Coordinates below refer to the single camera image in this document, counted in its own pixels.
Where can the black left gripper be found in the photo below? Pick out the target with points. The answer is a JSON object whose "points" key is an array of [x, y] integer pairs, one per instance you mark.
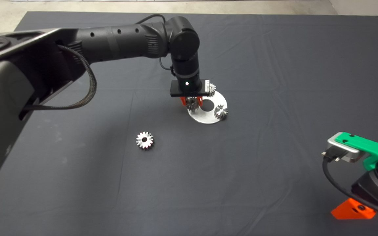
{"points": [[189, 88]]}

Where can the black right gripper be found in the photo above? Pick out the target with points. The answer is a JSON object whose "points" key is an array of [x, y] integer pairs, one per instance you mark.
{"points": [[371, 193]]}

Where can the small steel gear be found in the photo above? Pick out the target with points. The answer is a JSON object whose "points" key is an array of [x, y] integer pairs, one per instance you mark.
{"points": [[220, 112], [192, 103], [212, 90]]}

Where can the large steel gear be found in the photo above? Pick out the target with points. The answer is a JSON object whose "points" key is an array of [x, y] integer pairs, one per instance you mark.
{"points": [[144, 141]]}

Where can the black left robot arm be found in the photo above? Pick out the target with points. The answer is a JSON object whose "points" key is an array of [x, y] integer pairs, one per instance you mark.
{"points": [[120, 37]]}

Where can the round metal plate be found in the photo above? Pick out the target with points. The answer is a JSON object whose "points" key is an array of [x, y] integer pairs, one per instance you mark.
{"points": [[205, 118]]}

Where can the dark grey table cloth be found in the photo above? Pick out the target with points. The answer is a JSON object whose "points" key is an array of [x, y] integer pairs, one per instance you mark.
{"points": [[274, 65]]}

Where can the silver right camera box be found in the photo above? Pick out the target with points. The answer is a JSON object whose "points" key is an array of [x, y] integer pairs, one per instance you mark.
{"points": [[346, 152]]}

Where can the green right camera mount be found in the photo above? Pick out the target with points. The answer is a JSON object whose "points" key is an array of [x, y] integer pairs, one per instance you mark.
{"points": [[363, 144]]}

